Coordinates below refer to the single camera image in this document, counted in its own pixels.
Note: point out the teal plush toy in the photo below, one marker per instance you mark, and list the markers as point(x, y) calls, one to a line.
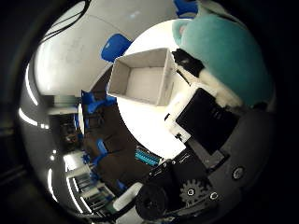
point(227, 56)

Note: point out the white rectangular container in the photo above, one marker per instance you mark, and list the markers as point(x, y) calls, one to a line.
point(141, 77)

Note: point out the teal striped rack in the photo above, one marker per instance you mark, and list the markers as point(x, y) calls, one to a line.
point(147, 156)

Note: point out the blue chair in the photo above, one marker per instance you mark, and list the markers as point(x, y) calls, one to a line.
point(93, 101)
point(114, 47)
point(186, 6)
point(101, 146)

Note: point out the white cabinet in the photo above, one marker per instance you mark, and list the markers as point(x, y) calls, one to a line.
point(62, 104)

